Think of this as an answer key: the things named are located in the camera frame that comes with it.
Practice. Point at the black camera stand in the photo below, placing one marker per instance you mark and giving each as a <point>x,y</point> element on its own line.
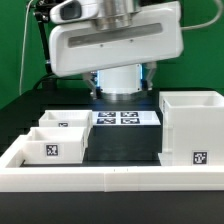
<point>42,15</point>

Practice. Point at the white drawer box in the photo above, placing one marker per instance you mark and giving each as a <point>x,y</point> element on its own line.
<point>55,145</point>
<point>65,125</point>

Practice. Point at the white drawer cabinet frame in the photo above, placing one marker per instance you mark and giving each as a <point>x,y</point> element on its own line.
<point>193,128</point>

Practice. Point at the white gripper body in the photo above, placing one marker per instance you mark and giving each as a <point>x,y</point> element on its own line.
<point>123,33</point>

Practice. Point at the white front drawer box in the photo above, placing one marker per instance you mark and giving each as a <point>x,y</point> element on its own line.
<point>55,145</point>

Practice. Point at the white rear drawer box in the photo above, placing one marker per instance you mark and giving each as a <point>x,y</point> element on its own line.
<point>65,125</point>

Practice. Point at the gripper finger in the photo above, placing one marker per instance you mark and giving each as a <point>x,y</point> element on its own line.
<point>149,70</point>
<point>88,79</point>

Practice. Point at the white workspace border frame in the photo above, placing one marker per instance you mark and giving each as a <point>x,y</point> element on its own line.
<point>14,178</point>

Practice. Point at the white marker tag sheet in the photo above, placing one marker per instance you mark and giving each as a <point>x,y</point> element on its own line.
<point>125,118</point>

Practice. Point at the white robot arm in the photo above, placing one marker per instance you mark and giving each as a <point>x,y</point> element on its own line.
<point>122,81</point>

